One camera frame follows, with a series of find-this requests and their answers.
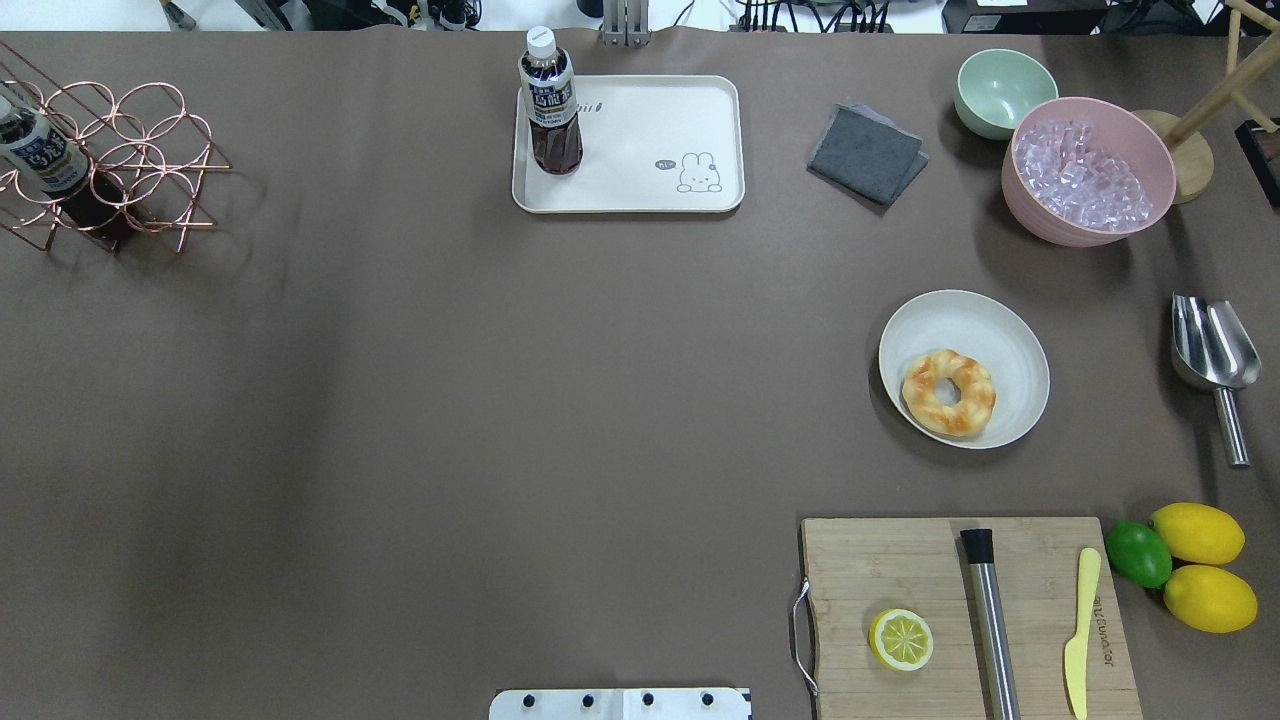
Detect glazed twisted donut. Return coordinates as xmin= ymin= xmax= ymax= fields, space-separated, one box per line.
xmin=901 ymin=348 xmax=998 ymax=437

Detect cream rabbit tray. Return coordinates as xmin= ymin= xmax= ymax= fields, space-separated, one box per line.
xmin=511 ymin=76 xmax=746 ymax=214

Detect dark tea bottle on tray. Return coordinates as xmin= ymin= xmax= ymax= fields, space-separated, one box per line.
xmin=518 ymin=26 xmax=582 ymax=176

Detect bamboo cutting board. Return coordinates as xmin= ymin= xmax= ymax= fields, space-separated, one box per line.
xmin=801 ymin=518 xmax=1103 ymax=719

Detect grey folded cloth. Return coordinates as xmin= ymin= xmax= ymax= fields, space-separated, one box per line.
xmin=806 ymin=104 xmax=931 ymax=206

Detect white plate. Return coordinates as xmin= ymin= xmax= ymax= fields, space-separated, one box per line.
xmin=878 ymin=290 xmax=1051 ymax=450

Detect lemon half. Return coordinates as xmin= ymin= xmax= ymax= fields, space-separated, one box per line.
xmin=868 ymin=609 xmax=934 ymax=673

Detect green bowl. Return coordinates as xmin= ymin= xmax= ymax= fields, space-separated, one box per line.
xmin=954 ymin=47 xmax=1060 ymax=141

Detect clear ice cubes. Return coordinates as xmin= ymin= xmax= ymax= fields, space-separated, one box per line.
xmin=1012 ymin=120 xmax=1155 ymax=232

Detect steel muddler black tip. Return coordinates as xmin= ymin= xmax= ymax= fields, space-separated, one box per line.
xmin=959 ymin=528 xmax=1021 ymax=719

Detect yellow plastic knife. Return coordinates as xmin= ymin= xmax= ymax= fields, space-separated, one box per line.
xmin=1062 ymin=547 xmax=1101 ymax=719

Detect green lime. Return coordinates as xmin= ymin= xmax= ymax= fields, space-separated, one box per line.
xmin=1103 ymin=521 xmax=1172 ymax=591

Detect pink bowl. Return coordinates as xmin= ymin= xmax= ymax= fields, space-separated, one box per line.
xmin=1001 ymin=97 xmax=1178 ymax=249

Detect steel ice scoop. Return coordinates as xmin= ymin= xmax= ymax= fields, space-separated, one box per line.
xmin=1171 ymin=293 xmax=1262 ymax=469

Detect upper yellow lemon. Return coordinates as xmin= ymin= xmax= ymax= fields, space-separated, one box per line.
xmin=1149 ymin=502 xmax=1245 ymax=566

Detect yellow lemon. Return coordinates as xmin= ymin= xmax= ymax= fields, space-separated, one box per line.
xmin=1149 ymin=502 xmax=1245 ymax=566
xmin=1164 ymin=564 xmax=1260 ymax=634

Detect wooden mug tree stand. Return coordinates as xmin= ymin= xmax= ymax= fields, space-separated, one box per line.
xmin=1135 ymin=1 xmax=1279 ymax=204

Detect lower yellow lemon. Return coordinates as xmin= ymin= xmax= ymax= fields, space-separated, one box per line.
xmin=1164 ymin=564 xmax=1260 ymax=634

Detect dark tea bottle in rack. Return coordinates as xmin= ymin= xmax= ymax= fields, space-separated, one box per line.
xmin=1 ymin=97 xmax=134 ymax=246

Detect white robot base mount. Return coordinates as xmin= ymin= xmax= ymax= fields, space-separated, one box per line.
xmin=488 ymin=687 xmax=753 ymax=719

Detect copper wire bottle rack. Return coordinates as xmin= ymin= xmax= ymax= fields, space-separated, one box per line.
xmin=3 ymin=44 xmax=234 ymax=255

